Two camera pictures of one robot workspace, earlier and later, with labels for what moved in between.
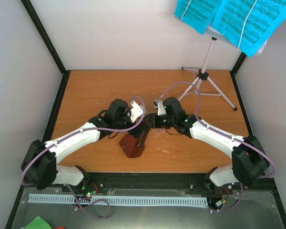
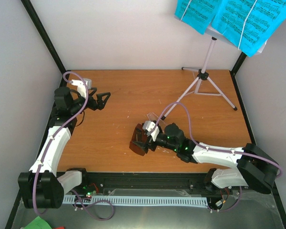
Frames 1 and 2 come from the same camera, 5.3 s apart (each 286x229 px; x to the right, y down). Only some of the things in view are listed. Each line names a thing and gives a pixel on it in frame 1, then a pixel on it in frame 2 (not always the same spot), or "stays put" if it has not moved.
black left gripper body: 119,122 → 92,105
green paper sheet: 38,223 stays put
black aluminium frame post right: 237,64 stays put
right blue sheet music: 247,25 stays put
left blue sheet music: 196,14 stays put
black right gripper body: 169,123 → 150,144
